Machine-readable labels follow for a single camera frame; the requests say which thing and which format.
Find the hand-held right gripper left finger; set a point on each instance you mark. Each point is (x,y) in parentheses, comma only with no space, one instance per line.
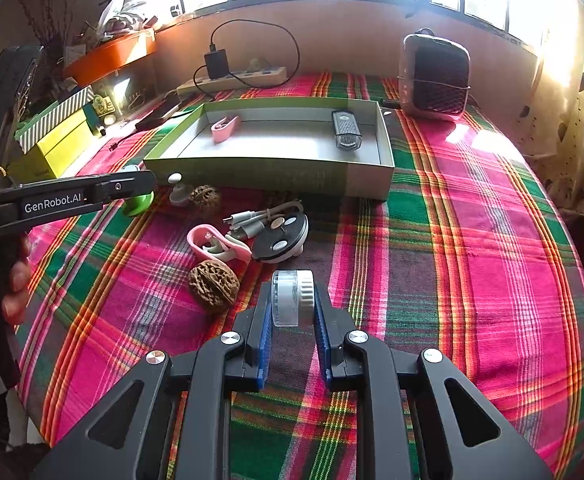
(262,340)

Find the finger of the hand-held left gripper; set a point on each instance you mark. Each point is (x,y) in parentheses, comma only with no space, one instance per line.
(117,191)

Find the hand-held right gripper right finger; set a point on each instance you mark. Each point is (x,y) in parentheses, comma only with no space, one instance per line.
(322,345)

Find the green spool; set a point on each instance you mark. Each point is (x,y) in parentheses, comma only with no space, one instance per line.
(138,205)

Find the clear glass cup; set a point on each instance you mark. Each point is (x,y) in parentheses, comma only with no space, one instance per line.
(292,300)

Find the grey knob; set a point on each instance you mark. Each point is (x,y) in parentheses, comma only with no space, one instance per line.
(178,191)

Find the pink clip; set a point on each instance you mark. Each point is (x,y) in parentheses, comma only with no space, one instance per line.
(203,236)
(224,127)

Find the black round disc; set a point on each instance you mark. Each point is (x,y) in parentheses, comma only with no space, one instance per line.
(282,242)

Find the green and white tray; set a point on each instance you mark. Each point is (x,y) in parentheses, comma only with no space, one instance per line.
(272,175)

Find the person's left hand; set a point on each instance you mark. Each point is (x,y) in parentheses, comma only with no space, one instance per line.
(16,280)

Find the large brown walnut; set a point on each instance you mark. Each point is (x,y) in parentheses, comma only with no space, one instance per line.
(212,287)

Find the yellow box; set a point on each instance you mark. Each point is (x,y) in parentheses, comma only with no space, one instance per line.
(57,147)

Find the green printed tin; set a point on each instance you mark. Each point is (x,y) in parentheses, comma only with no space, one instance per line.
(102,110)

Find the small brown walnut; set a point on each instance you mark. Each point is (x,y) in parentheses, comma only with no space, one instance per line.
(203,195)

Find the black smartphone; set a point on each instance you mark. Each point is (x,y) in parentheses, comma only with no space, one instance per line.
(159,112)

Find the green striped box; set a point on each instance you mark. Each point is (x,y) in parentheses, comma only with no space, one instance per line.
(54,112)

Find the orange shelf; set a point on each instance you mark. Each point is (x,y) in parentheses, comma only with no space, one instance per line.
(112,55)

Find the black charger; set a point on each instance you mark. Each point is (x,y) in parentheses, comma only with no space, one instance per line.
(217,63)

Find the plaid blanket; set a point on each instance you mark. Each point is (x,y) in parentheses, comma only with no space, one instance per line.
(462,260)

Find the white power strip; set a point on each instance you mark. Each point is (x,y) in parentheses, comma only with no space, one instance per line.
(252,78)

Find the white plastic bag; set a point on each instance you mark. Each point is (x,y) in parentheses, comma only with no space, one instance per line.
(117,10)

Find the dried twigs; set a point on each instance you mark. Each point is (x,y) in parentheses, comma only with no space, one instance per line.
(37,20)

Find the grey plug adapter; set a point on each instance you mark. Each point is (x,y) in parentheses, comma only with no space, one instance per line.
(257,64)

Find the black bike light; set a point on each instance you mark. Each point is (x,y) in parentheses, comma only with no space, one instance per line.
(344,130)

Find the black plug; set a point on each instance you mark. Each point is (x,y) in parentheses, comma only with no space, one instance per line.
(389,104)

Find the silver fan heater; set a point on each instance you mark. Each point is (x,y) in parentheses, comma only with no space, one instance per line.
(437,77)

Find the dotted curtain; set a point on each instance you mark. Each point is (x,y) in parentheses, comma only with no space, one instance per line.
(572,135)

